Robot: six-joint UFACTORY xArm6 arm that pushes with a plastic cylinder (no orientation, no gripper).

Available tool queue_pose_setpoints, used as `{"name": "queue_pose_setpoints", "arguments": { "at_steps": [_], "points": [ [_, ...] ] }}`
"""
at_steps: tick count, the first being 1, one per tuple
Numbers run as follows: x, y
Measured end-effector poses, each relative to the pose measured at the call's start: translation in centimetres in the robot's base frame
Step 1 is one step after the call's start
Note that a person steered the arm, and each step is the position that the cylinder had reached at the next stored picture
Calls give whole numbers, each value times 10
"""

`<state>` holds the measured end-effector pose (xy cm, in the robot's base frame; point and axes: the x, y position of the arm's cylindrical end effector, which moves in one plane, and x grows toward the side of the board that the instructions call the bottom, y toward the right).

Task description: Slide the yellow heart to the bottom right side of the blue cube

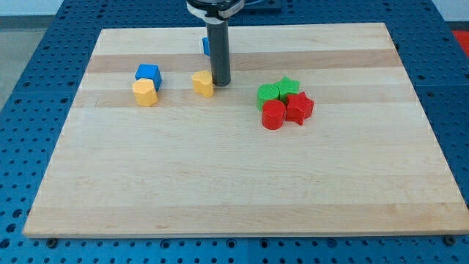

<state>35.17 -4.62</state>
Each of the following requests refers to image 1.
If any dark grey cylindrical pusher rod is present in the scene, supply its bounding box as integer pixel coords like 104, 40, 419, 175
207, 21, 231, 87

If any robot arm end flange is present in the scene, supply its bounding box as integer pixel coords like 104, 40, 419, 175
186, 0, 245, 24

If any green cylinder block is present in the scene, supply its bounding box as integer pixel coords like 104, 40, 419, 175
256, 84, 279, 111

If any light wooden board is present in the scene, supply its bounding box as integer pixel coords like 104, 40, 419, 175
23, 23, 468, 238

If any yellow pentagon block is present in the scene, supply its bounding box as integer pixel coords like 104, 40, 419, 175
132, 78, 158, 107

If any red star block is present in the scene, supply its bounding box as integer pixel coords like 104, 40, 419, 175
286, 92, 314, 125

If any yellow heart block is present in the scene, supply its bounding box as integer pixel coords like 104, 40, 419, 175
191, 70, 214, 98

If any blue block behind rod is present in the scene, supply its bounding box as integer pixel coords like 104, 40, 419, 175
202, 37, 210, 56

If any red cylinder block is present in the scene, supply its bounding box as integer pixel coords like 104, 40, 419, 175
262, 100, 287, 130

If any green star block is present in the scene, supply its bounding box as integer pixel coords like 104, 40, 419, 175
273, 76, 300, 103

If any blue cube block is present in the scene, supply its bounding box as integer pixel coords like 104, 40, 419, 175
135, 64, 163, 92

